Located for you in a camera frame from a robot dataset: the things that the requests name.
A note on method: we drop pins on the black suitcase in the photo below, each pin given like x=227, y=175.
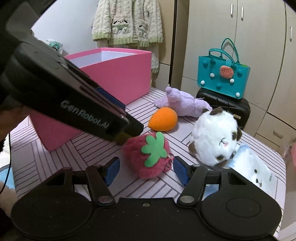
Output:
x=240, y=108

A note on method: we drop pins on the beige wardrobe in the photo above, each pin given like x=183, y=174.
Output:
x=264, y=35

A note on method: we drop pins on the purple plush toy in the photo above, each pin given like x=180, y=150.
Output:
x=183, y=103

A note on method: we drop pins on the white panda plush toy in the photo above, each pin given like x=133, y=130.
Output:
x=214, y=137

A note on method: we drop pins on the striped pink table cover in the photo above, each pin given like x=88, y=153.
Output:
x=32, y=163

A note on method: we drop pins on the pink strawberry plush toy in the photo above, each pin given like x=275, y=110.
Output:
x=148, y=155

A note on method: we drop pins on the cream knitted hanging cardigan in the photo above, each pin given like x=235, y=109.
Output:
x=132, y=24

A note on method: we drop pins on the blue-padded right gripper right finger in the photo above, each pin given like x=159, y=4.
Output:
x=193, y=178

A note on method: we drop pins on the soft cotton tissue pack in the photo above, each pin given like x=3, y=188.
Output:
x=249, y=165

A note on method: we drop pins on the pink cardboard storage box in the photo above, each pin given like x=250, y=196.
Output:
x=123, y=73

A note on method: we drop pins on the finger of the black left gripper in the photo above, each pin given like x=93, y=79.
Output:
x=133, y=129

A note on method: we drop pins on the person's left hand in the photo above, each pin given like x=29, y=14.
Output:
x=9, y=119

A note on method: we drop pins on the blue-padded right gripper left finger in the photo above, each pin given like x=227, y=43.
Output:
x=100, y=178

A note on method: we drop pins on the orange plush carrot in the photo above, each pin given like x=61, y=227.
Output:
x=164, y=119

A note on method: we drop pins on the teal felt tote bag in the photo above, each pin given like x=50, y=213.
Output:
x=220, y=73

